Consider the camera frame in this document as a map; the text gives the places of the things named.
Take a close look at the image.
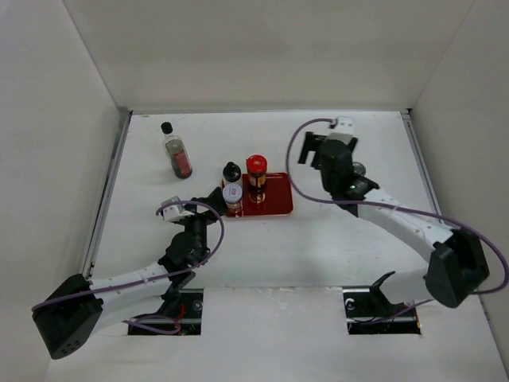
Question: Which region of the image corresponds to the red rectangular tray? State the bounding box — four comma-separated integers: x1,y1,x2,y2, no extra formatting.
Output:
227,173,293,218

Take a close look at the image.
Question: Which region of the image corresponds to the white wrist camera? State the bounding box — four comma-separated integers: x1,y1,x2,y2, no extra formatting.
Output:
156,196,192,223
328,116,355,145

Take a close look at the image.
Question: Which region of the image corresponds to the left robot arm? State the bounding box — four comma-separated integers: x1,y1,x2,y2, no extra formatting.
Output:
32,187,227,360

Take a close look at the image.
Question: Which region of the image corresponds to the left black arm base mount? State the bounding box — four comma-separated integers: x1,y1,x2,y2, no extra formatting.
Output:
127,289,204,336

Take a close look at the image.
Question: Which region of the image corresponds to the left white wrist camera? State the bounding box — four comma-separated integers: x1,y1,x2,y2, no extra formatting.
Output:
156,196,192,223

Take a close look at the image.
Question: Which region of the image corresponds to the white bottle black cap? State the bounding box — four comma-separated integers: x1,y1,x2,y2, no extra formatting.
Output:
222,162,243,186

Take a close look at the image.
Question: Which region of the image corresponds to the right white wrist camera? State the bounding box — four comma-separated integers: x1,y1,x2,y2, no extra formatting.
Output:
328,116,355,145

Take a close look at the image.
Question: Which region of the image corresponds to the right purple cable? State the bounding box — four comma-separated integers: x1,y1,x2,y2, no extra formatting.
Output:
286,118,509,325

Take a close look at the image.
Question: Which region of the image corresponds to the dark sauce glass bottle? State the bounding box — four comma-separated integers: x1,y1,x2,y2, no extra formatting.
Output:
161,122,192,179

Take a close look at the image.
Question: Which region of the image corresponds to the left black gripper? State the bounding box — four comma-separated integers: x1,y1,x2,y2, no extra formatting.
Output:
179,187,226,264

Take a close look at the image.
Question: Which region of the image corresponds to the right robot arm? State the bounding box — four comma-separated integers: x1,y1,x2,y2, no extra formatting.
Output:
298,132,489,315

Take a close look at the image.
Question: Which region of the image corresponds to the small jar pink label lid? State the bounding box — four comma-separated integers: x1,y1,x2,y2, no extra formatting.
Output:
222,183,243,214

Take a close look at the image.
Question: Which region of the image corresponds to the red lid sauce jar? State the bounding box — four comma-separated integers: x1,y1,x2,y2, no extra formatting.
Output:
246,154,267,205

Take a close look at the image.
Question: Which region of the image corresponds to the silver lid jar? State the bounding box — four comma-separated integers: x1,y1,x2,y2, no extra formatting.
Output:
352,162,367,177

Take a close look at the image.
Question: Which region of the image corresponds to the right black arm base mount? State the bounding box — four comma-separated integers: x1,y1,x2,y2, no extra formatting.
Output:
342,271,422,335

